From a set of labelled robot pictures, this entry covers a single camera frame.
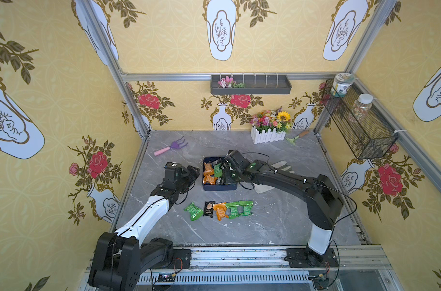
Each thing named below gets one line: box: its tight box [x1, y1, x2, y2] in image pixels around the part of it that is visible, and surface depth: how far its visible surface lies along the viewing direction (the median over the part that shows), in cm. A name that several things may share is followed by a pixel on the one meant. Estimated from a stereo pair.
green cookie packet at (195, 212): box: [184, 201, 205, 221], surface depth 88 cm
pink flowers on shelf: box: [217, 75, 246, 88], surface depth 89 cm
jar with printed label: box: [331, 72, 356, 98], surface depth 87 cm
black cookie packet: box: [202, 201, 216, 219], surface depth 88 cm
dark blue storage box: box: [202, 156, 238, 191], surface depth 97 cm
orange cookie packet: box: [212, 201, 229, 221], surface depth 89 cm
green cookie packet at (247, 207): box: [238, 200, 254, 216], surface depth 89 cm
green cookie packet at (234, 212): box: [225, 201, 240, 219], surface depth 87 cm
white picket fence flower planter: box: [249, 107, 293, 145], surface depth 108 cm
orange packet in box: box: [202, 162, 218, 185], surface depth 100 cm
